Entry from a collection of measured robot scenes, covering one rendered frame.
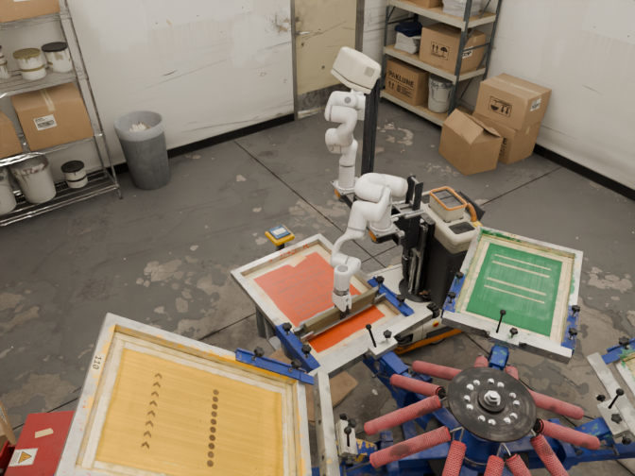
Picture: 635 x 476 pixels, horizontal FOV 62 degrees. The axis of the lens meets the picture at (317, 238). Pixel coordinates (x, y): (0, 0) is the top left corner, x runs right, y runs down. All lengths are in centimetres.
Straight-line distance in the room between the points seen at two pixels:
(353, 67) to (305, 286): 112
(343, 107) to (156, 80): 313
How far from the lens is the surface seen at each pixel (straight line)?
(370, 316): 264
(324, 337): 254
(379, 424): 206
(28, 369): 412
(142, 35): 551
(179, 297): 422
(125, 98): 562
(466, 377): 203
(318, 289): 277
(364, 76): 256
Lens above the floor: 287
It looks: 38 degrees down
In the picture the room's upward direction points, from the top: straight up
